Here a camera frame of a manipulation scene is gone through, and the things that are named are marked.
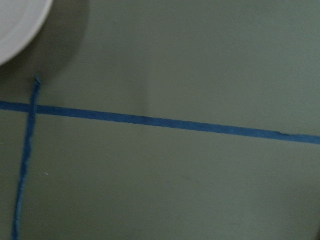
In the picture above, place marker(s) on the pink plate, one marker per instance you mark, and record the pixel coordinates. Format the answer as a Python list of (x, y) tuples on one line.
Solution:
[(20, 22)]

